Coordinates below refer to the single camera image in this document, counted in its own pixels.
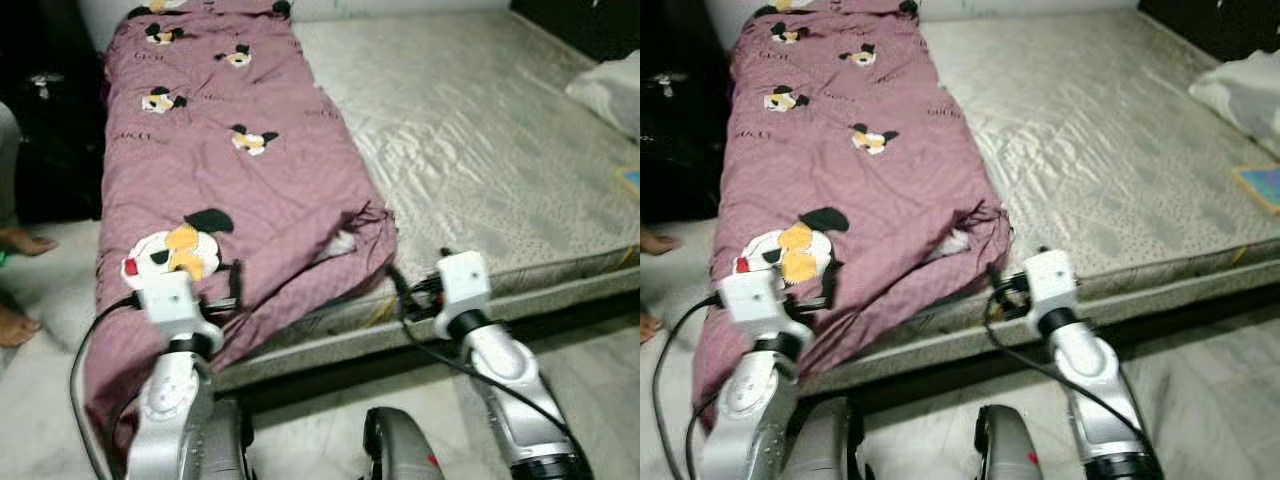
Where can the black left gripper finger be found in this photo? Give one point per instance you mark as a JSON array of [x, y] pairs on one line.
[[236, 280], [830, 280]]

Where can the blue yellow-bordered children's book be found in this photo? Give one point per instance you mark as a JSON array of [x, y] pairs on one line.
[[630, 180], [1262, 186]]

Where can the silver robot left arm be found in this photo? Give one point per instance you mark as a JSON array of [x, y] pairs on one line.
[[175, 410], [750, 410]]

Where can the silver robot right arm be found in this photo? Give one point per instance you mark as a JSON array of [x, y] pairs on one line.
[[1095, 390], [510, 390]]

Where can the white printed cloth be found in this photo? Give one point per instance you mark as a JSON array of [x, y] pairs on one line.
[[340, 245], [952, 243]]

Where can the white quilted mattress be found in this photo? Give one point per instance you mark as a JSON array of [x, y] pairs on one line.
[[470, 150], [1080, 150]]

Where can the purple blanket with cartoon print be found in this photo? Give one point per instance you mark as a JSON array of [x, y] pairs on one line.
[[240, 170], [850, 170]]

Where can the silver robot left leg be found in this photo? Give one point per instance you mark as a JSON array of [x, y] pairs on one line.
[[225, 445], [825, 445]]

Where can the silver robot leg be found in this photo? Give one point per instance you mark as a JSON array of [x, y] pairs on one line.
[[400, 448], [1008, 448], [825, 445], [225, 445]]

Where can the silver robot right leg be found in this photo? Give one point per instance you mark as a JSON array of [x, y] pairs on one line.
[[400, 448], [1008, 448]]

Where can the person's bare foot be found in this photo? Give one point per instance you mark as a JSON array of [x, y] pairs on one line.
[[15, 326], [25, 241], [646, 326], [657, 242]]

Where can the black bedside furniture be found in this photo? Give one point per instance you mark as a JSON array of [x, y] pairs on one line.
[[680, 120], [55, 120]]

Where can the white pillow with tree print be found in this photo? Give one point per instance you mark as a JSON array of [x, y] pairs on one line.
[[1240, 100], [610, 95]]

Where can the person's grey trouser leg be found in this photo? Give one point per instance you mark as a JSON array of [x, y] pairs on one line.
[[8, 165]]

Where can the black tufted headboard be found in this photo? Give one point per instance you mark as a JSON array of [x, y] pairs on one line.
[[1215, 25], [580, 25]]

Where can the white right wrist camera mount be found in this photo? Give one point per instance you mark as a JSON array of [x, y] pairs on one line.
[[462, 280], [1050, 280]]

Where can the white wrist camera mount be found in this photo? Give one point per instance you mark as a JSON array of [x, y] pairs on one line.
[[172, 300], [755, 300], [1050, 280], [462, 280]]

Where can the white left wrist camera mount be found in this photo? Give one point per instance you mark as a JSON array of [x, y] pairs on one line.
[[755, 300], [172, 300]]

